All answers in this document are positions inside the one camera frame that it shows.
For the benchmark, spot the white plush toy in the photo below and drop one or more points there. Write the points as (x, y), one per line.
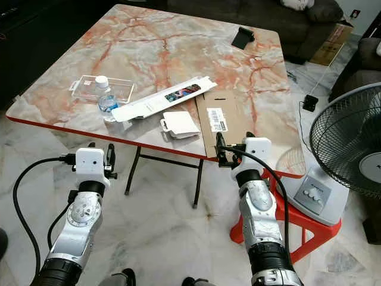
(296, 4)

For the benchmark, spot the small white package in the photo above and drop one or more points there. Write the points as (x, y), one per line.
(181, 124)

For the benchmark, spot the clear plastic tray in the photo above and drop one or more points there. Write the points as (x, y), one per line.
(86, 89)

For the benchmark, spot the small water bottle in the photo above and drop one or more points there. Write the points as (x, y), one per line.
(106, 101)

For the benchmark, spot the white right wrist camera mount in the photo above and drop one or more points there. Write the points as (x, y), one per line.
(259, 152)

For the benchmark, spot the white standing fan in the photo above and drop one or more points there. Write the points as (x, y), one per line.
(315, 193)

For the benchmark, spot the black low cabinet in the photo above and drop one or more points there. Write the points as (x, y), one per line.
(36, 30)

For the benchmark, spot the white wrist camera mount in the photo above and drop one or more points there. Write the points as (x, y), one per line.
(91, 162)
(259, 152)

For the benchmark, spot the marble top folding table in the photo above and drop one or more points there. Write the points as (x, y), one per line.
(155, 50)

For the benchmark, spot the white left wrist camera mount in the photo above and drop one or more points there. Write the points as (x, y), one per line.
(91, 162)

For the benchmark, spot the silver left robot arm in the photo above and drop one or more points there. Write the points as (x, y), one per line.
(83, 217)

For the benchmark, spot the red plastic stool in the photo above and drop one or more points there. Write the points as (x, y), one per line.
(309, 235)

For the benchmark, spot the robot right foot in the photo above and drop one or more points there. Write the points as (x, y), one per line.
(195, 282)

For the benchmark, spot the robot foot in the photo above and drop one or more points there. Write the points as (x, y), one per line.
(122, 278)
(195, 282)

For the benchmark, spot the dark armchair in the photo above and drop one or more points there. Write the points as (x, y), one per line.
(363, 65)

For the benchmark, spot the flat brown cardboard sheet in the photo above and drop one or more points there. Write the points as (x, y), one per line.
(235, 119)

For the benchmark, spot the long white product box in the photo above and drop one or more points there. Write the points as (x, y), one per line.
(152, 104)

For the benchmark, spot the black power adapter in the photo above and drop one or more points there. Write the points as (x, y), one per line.
(310, 103)

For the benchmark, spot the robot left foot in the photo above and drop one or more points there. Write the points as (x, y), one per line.
(122, 278)

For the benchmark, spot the brown cardboard box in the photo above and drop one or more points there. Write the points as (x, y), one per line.
(330, 46)

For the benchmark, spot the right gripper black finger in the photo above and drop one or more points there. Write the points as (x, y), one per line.
(245, 140)
(221, 146)

